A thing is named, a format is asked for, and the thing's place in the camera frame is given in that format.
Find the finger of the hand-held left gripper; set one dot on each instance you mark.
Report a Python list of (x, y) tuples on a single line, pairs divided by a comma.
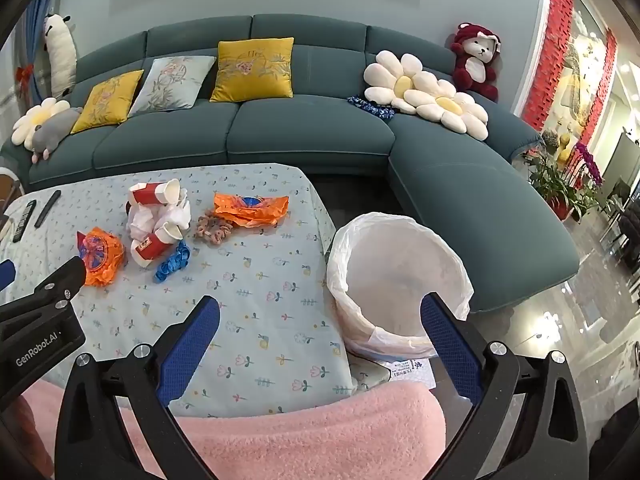
[(55, 285), (5, 275)]

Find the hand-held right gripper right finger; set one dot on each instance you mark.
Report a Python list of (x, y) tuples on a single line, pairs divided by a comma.
[(450, 345)]

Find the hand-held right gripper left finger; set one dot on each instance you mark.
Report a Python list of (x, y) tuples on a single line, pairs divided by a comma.
[(192, 345)]

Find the orange plastic bag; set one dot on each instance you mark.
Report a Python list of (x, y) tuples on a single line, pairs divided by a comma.
[(102, 265), (250, 212)]

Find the red white paper cup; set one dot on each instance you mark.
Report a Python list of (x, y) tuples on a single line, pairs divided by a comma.
[(150, 247), (150, 194)]

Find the white printed paper sheet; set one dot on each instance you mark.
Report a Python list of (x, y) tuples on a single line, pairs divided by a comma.
[(410, 372)]

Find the black remote control with buttons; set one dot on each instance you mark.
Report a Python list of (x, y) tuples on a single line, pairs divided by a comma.
[(25, 220)]

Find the plain black remote control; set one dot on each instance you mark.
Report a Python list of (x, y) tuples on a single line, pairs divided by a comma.
[(47, 207)]

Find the blue crumpled plastic wrapper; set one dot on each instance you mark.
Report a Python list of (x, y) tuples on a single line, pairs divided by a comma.
[(172, 262)]

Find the floral light blue tablecloth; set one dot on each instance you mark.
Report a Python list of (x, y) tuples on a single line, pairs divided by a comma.
[(260, 280)]

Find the orange scrunchie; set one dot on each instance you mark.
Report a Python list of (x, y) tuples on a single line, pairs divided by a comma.
[(221, 236)]

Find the red brown scrunchie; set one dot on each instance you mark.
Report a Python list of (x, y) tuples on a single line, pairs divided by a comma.
[(202, 222)]

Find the crumpled white tissue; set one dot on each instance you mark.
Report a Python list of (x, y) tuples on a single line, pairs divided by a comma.
[(175, 215)]

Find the grey plush toy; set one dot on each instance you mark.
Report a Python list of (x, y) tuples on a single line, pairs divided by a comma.
[(50, 135)]

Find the pink fleece blanket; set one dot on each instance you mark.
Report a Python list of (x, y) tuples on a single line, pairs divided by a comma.
[(310, 440)]

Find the white flower shaped cushion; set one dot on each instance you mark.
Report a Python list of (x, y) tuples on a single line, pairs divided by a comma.
[(35, 120), (465, 115), (385, 72)]

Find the green potted plant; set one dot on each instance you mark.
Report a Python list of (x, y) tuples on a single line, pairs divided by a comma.
[(550, 185)]

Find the small yellow embroidered cushion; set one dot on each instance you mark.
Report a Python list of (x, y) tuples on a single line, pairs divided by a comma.
[(105, 102)]

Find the dark chair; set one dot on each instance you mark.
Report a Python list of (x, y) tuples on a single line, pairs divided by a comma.
[(625, 220)]

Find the long white plush toy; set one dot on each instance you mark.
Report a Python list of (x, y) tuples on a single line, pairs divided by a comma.
[(60, 55)]

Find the purple orchid plant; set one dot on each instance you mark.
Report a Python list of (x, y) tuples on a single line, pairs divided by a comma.
[(590, 162)]

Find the yellow ornament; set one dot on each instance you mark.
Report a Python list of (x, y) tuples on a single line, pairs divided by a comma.
[(566, 146)]

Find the light blue floral cushion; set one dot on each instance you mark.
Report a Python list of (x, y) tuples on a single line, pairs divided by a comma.
[(170, 85)]

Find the teal fabric sofa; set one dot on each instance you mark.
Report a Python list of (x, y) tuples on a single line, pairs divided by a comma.
[(310, 130)]

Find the blue patterned fabric band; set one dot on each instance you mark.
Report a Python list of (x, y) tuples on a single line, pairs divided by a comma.
[(370, 106)]

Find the blue curtain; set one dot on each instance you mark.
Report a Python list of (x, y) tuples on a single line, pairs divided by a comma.
[(42, 10)]

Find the red bear plush toy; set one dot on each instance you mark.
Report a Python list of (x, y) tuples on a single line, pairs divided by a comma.
[(475, 65)]

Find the large yellow embroidered cushion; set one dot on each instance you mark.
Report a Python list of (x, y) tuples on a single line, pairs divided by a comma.
[(252, 70)]

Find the red fringe wall decoration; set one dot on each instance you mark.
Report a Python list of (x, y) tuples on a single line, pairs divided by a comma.
[(555, 35)]

